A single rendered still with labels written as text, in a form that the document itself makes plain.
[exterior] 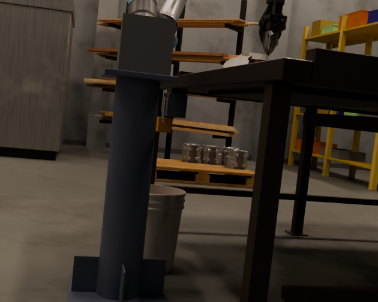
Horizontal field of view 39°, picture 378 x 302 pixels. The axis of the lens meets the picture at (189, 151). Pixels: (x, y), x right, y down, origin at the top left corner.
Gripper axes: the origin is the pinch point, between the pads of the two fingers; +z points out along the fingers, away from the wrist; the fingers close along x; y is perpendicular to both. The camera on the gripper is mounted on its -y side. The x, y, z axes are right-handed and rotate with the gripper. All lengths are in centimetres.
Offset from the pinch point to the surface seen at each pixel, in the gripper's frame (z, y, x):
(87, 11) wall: -106, -677, -56
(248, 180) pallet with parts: 96, -323, 117
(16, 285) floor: 101, -9, -89
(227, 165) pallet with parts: 87, -360, 103
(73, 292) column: 100, 1, -67
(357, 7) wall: -177, -667, 407
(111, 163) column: 49, 3, -58
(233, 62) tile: 5.2, -2.9, -12.9
